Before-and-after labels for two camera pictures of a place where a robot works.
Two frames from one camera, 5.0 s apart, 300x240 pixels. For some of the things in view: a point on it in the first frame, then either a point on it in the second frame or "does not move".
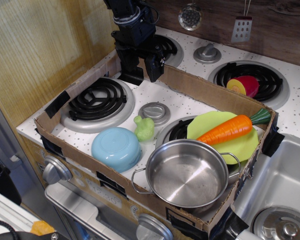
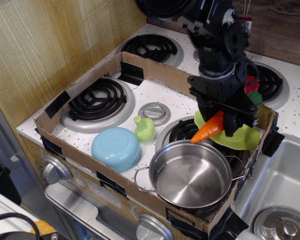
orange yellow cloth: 40,228 does not move
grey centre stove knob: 159,112 does not move
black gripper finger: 154,65 -> 232,122
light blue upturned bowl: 118,148 does not move
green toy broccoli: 145,128 does not move
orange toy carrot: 238,127 -> 215,125
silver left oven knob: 55,170 does not move
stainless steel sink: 281,180 does not move
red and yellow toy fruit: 245,85 does not move
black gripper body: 139,35 -> 229,92
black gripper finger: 130,72 -> 208,109
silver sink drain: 280,223 does not move
